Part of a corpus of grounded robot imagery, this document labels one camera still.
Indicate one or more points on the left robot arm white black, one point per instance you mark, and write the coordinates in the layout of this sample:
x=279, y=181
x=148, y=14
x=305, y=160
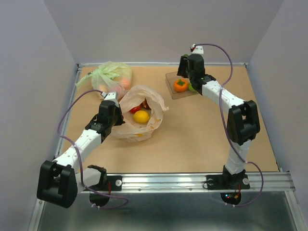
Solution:
x=63, y=178

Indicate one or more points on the green plastic bag with fruit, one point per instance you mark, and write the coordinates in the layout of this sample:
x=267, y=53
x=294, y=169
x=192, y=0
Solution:
x=108, y=77

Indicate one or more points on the clear plastic box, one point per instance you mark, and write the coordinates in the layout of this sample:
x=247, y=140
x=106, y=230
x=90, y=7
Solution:
x=175, y=93

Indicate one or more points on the orange translucent plastic bag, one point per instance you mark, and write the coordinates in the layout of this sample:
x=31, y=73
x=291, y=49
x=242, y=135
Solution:
x=132, y=131

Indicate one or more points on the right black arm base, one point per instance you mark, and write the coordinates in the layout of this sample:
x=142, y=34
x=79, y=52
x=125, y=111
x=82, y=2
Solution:
x=229, y=185

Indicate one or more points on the red orange fruit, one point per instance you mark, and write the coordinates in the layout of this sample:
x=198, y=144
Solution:
x=135, y=109

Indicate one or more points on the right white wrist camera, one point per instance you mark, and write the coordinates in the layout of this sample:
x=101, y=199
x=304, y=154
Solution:
x=197, y=49

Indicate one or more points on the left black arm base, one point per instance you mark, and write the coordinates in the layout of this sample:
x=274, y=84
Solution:
x=111, y=183

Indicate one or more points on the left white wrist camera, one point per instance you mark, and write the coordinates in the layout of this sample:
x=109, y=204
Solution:
x=112, y=96

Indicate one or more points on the orange persimmon with green calyx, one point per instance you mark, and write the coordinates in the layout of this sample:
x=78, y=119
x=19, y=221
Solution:
x=181, y=85

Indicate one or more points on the green bumpy fruit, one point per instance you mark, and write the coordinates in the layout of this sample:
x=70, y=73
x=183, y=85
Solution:
x=190, y=87

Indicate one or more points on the yellow fruit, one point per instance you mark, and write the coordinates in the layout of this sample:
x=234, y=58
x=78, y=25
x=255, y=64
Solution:
x=141, y=117

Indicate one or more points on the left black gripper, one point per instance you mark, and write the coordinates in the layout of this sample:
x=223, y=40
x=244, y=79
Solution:
x=120, y=121

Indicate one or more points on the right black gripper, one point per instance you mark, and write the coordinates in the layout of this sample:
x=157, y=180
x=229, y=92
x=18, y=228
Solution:
x=183, y=65

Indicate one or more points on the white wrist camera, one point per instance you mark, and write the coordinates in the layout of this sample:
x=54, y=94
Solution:
x=197, y=49
x=112, y=96

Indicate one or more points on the aluminium front rail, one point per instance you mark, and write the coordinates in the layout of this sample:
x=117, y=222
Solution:
x=198, y=182

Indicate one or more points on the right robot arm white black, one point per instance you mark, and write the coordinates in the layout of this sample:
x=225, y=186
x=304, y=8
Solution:
x=240, y=118

